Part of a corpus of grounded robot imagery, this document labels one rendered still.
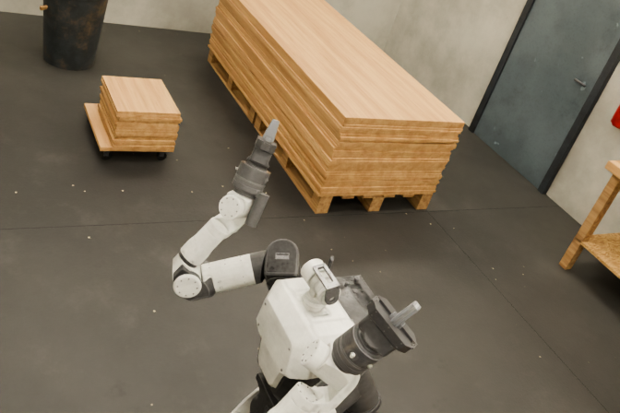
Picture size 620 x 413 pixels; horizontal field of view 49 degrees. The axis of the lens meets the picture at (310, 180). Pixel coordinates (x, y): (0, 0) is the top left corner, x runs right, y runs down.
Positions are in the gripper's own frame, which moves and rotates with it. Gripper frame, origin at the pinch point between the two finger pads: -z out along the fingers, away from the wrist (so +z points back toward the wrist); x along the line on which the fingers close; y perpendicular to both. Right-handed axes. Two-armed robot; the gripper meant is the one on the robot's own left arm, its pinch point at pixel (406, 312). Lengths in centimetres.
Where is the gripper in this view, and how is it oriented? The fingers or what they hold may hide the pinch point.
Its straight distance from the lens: 137.1
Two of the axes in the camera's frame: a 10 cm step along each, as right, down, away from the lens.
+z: -6.2, 6.1, 4.9
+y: 4.8, -2.0, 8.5
